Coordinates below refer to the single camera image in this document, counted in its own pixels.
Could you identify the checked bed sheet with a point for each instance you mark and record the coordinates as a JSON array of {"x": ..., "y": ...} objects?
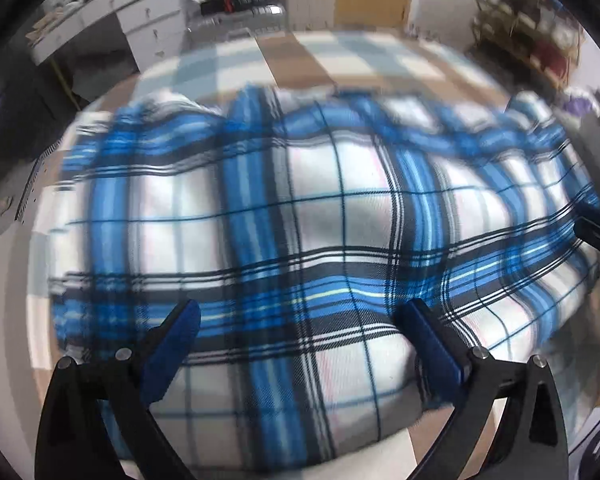
[{"x": 360, "y": 60}]

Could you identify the pile of desk clutter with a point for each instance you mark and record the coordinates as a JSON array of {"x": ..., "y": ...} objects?
[{"x": 65, "y": 5}]

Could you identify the white drawer unit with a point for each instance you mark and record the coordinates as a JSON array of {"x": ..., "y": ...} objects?
[{"x": 152, "y": 30}]

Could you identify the white desk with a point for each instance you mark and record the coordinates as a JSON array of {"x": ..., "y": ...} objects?
[{"x": 105, "y": 7}]

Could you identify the silver hard case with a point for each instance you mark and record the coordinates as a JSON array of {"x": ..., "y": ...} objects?
[{"x": 240, "y": 22}]

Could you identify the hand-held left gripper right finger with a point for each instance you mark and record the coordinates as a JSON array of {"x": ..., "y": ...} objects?
[{"x": 430, "y": 345}]

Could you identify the wooden shoe rack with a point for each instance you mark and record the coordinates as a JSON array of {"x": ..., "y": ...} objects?
[{"x": 530, "y": 55}]

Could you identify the blue plaid shirt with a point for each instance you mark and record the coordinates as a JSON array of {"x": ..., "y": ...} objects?
[{"x": 300, "y": 240}]

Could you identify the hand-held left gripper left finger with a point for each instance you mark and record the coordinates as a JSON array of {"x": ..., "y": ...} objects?
[{"x": 175, "y": 350}]

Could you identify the rows of shoes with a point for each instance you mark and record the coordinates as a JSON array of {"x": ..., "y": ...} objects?
[{"x": 525, "y": 5}]

